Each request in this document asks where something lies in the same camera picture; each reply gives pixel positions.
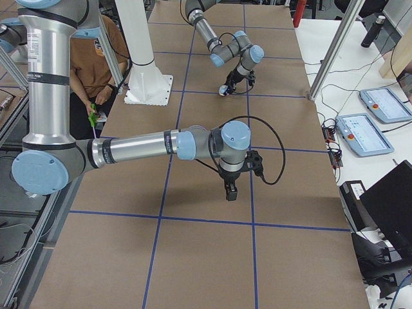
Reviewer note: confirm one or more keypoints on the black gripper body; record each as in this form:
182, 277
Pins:
228, 177
234, 78

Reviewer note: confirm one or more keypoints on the black device top right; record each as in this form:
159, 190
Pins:
356, 214

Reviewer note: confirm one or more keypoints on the blue teach pendant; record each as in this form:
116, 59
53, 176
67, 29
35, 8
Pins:
362, 135
385, 105

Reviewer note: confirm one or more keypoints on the blue bell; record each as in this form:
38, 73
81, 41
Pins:
223, 90

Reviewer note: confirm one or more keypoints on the aluminium frame post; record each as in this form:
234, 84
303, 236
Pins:
342, 32

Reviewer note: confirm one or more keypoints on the red cylinder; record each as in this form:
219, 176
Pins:
299, 10

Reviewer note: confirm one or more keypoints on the black laptop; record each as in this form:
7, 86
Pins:
388, 202

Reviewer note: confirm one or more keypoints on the black usb hub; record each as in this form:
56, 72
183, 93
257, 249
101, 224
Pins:
329, 134
335, 156

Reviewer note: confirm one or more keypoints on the near blue teach pendant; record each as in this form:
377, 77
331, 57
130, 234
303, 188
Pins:
362, 135

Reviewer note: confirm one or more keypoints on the black usb hub left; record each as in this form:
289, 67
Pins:
329, 134

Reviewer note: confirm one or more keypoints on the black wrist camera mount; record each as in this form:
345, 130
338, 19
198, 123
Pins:
254, 162

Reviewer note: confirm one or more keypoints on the black usb hub right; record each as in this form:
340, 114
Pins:
335, 156

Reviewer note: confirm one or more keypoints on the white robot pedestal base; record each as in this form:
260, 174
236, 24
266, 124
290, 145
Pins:
147, 85

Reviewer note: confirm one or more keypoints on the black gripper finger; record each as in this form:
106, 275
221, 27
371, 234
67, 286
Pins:
227, 190
251, 79
231, 86
233, 192

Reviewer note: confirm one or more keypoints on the person seated in background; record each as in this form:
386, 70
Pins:
92, 86

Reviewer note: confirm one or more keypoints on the black water bottle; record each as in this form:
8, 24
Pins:
373, 32

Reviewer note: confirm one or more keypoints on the green handheld tool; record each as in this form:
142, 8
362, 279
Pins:
93, 115

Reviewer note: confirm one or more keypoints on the far blue teach pendant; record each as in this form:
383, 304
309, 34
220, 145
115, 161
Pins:
385, 105

